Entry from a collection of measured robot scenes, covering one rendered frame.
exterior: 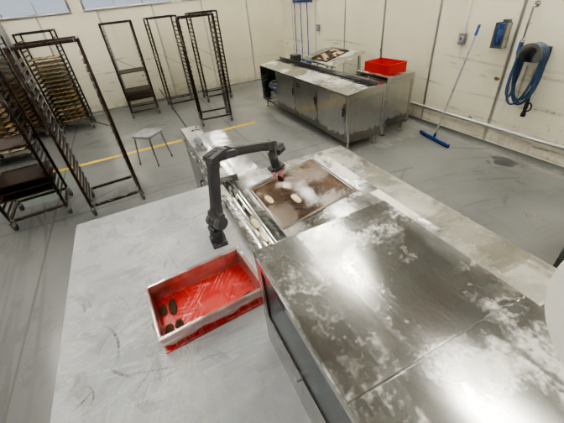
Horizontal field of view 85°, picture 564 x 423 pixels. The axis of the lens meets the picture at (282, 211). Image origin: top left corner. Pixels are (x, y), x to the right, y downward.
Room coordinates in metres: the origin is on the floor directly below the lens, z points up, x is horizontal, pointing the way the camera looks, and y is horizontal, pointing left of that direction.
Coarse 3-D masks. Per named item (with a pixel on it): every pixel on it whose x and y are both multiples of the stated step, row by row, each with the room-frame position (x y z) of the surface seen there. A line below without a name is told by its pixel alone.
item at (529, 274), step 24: (264, 168) 2.21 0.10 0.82; (360, 168) 2.04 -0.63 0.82; (384, 192) 1.68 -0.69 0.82; (408, 192) 1.65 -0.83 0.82; (264, 216) 1.56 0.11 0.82; (432, 216) 1.38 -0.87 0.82; (456, 216) 1.36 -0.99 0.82; (456, 240) 1.16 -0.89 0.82; (480, 240) 1.14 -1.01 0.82; (504, 240) 1.12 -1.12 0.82; (480, 264) 0.98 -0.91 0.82; (504, 264) 0.96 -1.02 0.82; (528, 264) 0.95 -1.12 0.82; (528, 288) 0.82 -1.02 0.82
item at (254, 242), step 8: (192, 152) 2.66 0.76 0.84; (224, 192) 1.83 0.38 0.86; (224, 200) 1.74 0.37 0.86; (232, 200) 1.72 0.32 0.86; (232, 208) 1.62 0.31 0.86; (232, 216) 1.56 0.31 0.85; (240, 216) 1.53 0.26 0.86; (240, 224) 1.45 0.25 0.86; (248, 224) 1.44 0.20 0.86; (248, 232) 1.36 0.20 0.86; (248, 240) 1.30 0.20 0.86; (256, 240) 1.29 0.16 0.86; (256, 248) 1.22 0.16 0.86
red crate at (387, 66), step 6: (372, 60) 5.04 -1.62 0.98; (378, 60) 5.09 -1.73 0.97; (384, 60) 5.07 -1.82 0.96; (390, 60) 4.96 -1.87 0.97; (396, 60) 4.86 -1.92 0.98; (402, 60) 4.76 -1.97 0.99; (366, 66) 4.94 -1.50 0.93; (372, 66) 4.83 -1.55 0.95; (378, 66) 4.72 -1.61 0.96; (384, 66) 4.60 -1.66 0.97; (390, 66) 4.54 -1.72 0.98; (396, 66) 4.59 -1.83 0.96; (402, 66) 4.64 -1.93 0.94; (378, 72) 4.71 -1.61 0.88; (384, 72) 4.59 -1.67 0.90; (390, 72) 4.54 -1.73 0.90; (396, 72) 4.59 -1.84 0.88
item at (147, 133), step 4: (144, 128) 4.65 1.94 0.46; (148, 128) 4.64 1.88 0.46; (152, 128) 4.62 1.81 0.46; (156, 128) 4.59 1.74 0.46; (160, 128) 4.57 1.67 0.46; (140, 132) 4.53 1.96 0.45; (144, 132) 4.51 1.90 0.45; (148, 132) 4.50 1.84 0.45; (152, 132) 4.47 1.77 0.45; (156, 132) 4.44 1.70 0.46; (160, 132) 4.54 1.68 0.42; (132, 136) 4.38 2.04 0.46; (136, 136) 4.36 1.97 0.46; (140, 136) 4.34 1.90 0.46; (144, 136) 4.32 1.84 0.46; (148, 136) 4.31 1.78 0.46; (152, 136) 4.32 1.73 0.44; (164, 140) 4.55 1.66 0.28; (136, 144) 4.39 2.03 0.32; (136, 148) 4.38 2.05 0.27; (152, 148) 4.28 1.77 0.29; (168, 148) 4.55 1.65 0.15; (172, 156) 4.56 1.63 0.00; (140, 160) 4.38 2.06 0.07; (156, 160) 4.26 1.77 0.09; (140, 164) 4.37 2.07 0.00
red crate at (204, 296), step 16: (224, 272) 1.11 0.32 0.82; (240, 272) 1.10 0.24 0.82; (192, 288) 1.03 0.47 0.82; (208, 288) 1.02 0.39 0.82; (224, 288) 1.01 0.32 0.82; (240, 288) 0.99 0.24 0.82; (256, 288) 0.98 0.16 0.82; (160, 304) 0.95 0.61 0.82; (192, 304) 0.93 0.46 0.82; (208, 304) 0.92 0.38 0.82; (224, 304) 0.91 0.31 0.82; (256, 304) 0.88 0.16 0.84; (160, 320) 0.86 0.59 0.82; (192, 320) 0.84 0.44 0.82; (224, 320) 0.81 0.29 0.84; (192, 336) 0.75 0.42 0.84
